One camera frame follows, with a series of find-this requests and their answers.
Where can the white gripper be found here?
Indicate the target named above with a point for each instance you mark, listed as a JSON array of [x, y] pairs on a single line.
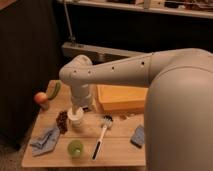
[[81, 96]]

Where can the dark grape bunch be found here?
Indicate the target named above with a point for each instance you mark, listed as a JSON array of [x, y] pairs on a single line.
[[61, 121]]

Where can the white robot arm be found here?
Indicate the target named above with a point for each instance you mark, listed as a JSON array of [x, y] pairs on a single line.
[[178, 114]]

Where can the white paper cup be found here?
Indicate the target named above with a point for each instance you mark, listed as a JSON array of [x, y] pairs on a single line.
[[75, 117]]

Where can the green plastic cup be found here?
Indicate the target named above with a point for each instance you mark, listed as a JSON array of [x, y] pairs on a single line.
[[75, 148]]

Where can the green banana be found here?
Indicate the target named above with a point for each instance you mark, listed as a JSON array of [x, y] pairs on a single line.
[[55, 91]]

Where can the yellow plastic bin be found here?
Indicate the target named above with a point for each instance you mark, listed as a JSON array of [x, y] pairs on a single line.
[[114, 99]]

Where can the white dish brush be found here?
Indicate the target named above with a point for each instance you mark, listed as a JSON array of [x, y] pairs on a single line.
[[106, 124]]

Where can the red apple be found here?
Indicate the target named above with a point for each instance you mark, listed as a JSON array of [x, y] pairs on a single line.
[[41, 98]]

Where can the grey metal shelf beam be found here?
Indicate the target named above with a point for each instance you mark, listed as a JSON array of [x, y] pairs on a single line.
[[96, 53]]

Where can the wooden table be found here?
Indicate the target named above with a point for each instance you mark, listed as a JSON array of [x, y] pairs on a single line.
[[116, 150]]

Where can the blue folded cloth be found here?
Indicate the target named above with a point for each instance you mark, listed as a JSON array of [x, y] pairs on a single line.
[[46, 142]]

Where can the blue sponge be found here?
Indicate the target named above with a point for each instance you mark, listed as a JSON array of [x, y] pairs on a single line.
[[138, 138]]

